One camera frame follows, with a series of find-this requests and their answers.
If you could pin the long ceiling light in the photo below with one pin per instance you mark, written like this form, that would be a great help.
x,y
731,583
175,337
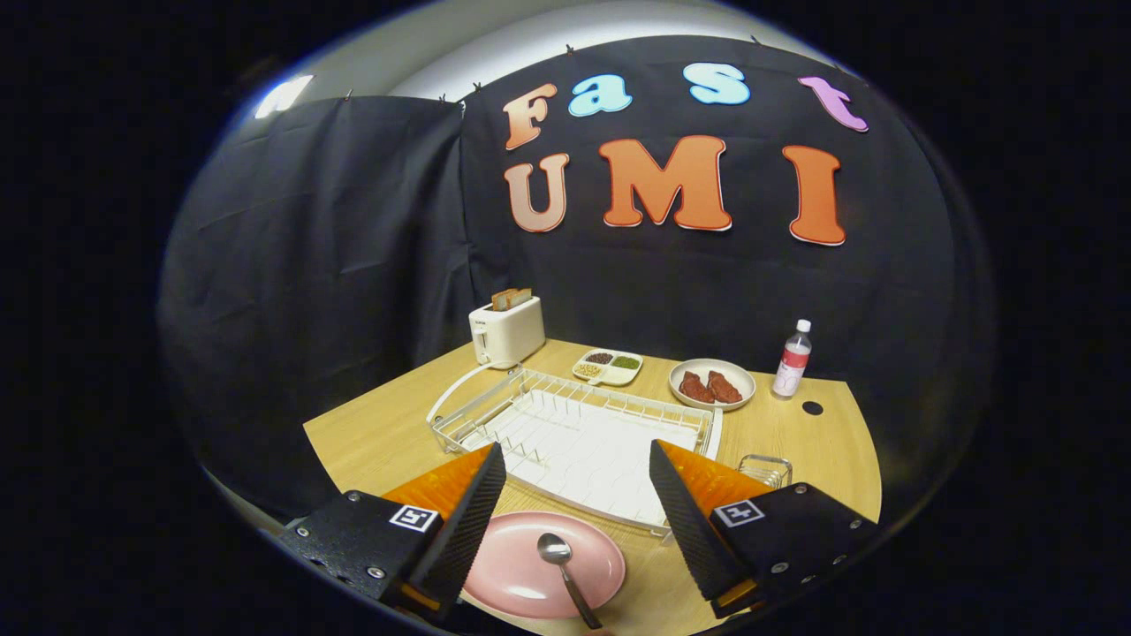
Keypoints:
x,y
284,95

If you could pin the pile of yellow beans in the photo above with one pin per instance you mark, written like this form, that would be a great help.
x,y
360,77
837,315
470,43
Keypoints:
x,y
589,370

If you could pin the red meat steak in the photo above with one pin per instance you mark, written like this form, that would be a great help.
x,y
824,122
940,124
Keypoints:
x,y
725,387
695,389

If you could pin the white divided tray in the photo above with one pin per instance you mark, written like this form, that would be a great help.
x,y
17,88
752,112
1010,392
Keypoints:
x,y
620,376

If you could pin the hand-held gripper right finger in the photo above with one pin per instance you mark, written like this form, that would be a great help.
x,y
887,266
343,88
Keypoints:
x,y
689,530

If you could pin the pile of green beans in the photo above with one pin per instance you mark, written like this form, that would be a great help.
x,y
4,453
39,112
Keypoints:
x,y
626,362

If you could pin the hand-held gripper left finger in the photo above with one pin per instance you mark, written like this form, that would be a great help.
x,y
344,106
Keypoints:
x,y
464,539

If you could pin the white toaster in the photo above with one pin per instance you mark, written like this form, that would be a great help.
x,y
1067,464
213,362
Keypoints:
x,y
512,336

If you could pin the pink plate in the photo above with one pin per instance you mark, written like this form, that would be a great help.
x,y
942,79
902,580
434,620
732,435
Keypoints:
x,y
512,565

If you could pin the clear bottle with red label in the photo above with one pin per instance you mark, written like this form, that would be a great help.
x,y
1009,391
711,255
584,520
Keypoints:
x,y
793,362

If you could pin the brown toast slice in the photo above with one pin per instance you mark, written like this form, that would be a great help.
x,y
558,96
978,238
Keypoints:
x,y
524,295
503,300

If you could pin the metal spoon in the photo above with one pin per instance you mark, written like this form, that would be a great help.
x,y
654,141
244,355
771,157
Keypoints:
x,y
555,549

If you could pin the beige round plate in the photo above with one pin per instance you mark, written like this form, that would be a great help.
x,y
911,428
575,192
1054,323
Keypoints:
x,y
744,375

